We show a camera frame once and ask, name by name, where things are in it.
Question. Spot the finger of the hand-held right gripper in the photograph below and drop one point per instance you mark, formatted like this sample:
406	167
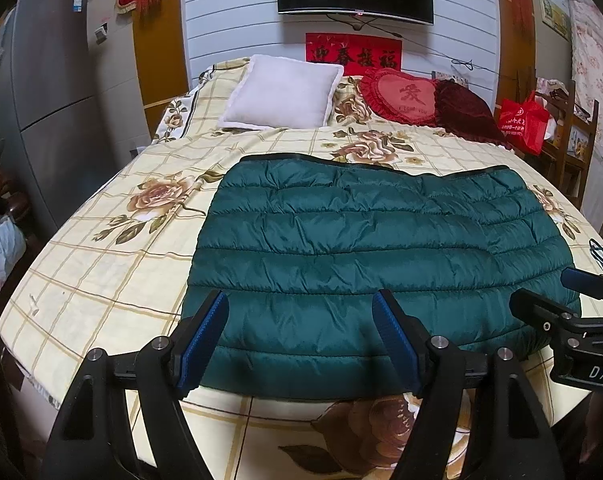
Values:
579	277
544	310

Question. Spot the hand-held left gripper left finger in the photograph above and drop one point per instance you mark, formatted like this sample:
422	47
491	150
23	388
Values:
206	347

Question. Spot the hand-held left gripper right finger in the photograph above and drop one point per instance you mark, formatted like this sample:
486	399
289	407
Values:
395	340

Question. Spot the green puffer jacket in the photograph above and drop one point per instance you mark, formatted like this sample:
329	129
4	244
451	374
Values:
356	240

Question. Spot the wooden chair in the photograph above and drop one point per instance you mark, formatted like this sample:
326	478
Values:
574	160

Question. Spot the floral checked bed sheet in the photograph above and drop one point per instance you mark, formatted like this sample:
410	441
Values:
106	260

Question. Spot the red shopping bag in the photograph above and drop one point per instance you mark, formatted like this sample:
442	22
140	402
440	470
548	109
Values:
524	125

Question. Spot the dark red velvet pillow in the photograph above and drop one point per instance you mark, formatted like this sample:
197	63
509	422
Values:
469	112

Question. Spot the pink floral hanging quilt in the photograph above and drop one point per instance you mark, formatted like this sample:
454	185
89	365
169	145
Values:
596	70

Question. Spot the white plastic bag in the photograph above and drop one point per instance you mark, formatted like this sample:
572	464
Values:
3	250

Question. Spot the red heart-shaped pillow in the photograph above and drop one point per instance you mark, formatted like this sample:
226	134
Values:
399	95

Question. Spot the white square pillow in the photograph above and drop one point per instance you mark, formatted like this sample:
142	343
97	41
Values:
281	92

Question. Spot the grey refrigerator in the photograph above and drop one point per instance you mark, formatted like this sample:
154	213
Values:
56	110

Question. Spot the framed wall picture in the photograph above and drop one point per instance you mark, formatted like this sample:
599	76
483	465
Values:
555	15

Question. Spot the red wall banner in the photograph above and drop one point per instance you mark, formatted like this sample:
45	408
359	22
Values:
354	55

